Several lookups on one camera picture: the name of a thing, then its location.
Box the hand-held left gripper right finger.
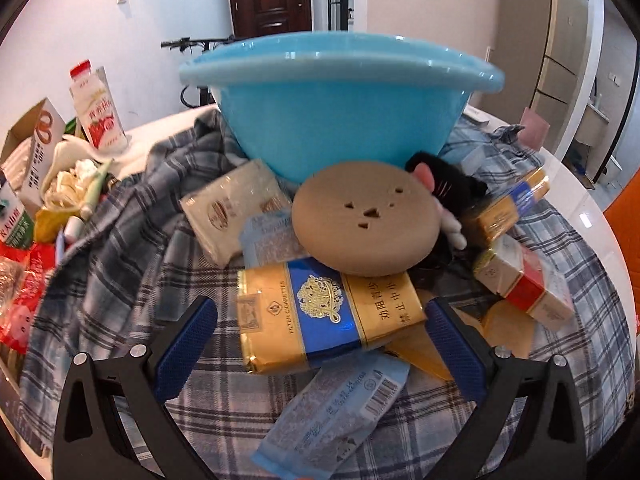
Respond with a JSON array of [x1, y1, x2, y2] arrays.
[[425, 299, 586, 480]]

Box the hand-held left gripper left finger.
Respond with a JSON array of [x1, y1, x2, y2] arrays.
[[52, 296, 219, 480]]

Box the large gold blue cigarette pack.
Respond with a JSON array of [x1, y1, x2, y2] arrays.
[[236, 256, 428, 375]]

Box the light blue plastic basin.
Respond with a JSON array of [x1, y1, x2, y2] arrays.
[[179, 31, 506, 184]]

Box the blue grey plaid cloth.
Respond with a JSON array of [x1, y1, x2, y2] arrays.
[[20, 110, 632, 480]]

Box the red white cigarette pack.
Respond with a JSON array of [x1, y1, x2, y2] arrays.
[[472, 235, 576, 331]]

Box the light blue plastic packet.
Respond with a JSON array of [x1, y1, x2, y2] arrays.
[[240, 211, 307, 268], [250, 350, 412, 476]]

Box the white beige packet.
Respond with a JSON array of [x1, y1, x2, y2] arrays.
[[180, 158, 293, 266]]

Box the small gold blue cigarette pack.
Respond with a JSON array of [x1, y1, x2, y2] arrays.
[[460, 167, 551, 247]]

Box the pile of red snack packets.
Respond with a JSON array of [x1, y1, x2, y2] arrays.
[[0, 242, 57, 358]]

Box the tan round hand warmer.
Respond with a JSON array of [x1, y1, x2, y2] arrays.
[[291, 161, 443, 277]]

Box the black plush cat toy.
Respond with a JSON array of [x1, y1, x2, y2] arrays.
[[404, 151, 488, 251]]

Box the pale green tube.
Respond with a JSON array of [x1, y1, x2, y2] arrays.
[[80, 160, 114, 219]]

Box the yellow packet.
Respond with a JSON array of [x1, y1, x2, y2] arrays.
[[32, 207, 71, 243]]

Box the crumpled white tissues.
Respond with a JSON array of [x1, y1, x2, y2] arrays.
[[42, 157, 98, 209]]

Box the green white carton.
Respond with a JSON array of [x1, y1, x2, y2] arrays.
[[0, 170, 36, 251]]

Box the white plastic bowl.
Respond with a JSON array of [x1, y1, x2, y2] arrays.
[[42, 139, 113, 211]]

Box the white remote control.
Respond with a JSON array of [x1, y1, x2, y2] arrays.
[[462, 106, 493, 128]]

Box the open cardboard box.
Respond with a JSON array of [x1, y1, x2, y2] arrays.
[[0, 97, 68, 201]]

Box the white milk bottle red cap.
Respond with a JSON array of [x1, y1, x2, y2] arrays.
[[69, 60, 129, 152]]

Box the bathroom vanity cabinet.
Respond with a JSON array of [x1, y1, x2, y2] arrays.
[[575, 102, 611, 143]]

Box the beige refrigerator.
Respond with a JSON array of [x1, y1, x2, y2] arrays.
[[500, 0, 606, 151]]

